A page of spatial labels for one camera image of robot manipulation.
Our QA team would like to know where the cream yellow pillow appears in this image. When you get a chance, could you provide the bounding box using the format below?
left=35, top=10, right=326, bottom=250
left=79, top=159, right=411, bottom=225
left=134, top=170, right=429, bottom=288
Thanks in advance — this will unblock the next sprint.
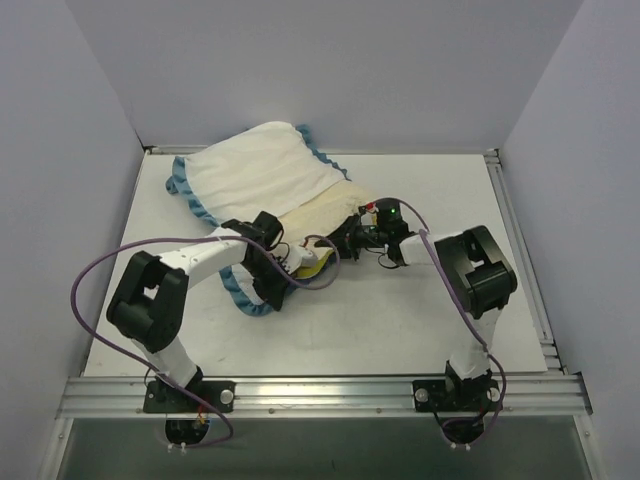
left=277, top=179, right=381, bottom=279

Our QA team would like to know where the blue white pillowcase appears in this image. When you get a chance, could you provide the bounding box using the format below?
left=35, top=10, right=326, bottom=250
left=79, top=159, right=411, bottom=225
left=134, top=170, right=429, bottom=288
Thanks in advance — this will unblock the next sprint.
left=164, top=121, right=351, bottom=317

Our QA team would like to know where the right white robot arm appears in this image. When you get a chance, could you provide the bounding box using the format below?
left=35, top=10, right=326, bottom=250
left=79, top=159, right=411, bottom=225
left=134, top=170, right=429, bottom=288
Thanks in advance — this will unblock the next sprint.
left=329, top=198, right=518, bottom=409

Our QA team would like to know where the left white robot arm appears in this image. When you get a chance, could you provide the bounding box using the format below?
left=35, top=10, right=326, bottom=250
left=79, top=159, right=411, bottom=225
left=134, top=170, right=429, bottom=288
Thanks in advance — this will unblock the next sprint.
left=106, top=211, right=289, bottom=411

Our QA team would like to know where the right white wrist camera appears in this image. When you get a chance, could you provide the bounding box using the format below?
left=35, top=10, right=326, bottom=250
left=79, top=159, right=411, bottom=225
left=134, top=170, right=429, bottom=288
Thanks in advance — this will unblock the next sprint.
left=358, top=202, right=378, bottom=224

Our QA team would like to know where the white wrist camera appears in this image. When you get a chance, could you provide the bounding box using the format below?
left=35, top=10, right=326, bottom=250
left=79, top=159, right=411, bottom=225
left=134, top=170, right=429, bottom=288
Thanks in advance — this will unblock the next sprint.
left=358, top=202, right=378, bottom=224
left=287, top=245, right=318, bottom=272

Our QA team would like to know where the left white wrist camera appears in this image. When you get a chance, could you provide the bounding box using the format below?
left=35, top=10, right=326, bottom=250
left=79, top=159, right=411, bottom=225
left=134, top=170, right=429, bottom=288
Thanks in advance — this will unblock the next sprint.
left=287, top=245, right=318, bottom=272

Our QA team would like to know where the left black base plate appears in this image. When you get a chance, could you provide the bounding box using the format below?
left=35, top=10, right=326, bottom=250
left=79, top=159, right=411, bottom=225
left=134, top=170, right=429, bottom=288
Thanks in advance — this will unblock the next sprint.
left=142, top=380, right=236, bottom=414

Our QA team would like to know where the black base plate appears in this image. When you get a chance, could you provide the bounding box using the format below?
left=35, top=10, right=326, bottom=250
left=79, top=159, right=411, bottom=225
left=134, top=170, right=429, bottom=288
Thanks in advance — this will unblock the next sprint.
left=412, top=374, right=501, bottom=414
left=142, top=380, right=236, bottom=414

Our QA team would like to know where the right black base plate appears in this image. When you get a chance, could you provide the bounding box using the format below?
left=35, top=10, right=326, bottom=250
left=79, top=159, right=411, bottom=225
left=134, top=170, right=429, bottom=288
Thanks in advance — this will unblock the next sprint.
left=412, top=374, right=501, bottom=414

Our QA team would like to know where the front aluminium rail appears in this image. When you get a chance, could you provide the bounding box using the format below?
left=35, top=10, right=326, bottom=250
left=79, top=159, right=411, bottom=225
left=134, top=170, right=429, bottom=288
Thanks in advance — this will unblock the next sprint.
left=57, top=374, right=590, bottom=420

